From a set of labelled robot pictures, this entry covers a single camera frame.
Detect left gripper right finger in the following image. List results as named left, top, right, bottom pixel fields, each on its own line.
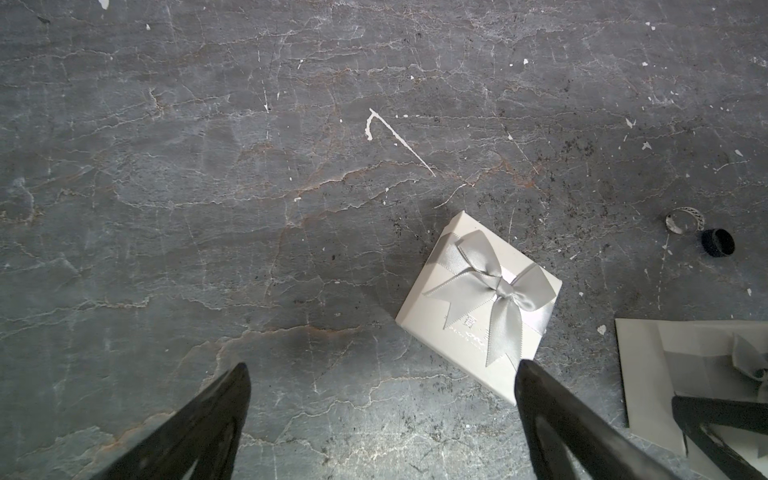
left=515, top=360, right=676, bottom=479

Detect dark blue ring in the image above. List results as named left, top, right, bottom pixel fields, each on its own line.
left=701, top=228, right=736, bottom=259

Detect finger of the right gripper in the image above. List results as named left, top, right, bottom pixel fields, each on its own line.
left=671, top=396, right=767, bottom=479

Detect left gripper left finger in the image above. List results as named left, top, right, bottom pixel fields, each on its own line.
left=94, top=362, right=251, bottom=479

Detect silver chain ring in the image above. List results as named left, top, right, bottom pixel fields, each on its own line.
left=664, top=206, right=706, bottom=236

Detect white gift box with bow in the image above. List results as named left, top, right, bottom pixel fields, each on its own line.
left=396, top=212, right=562, bottom=403

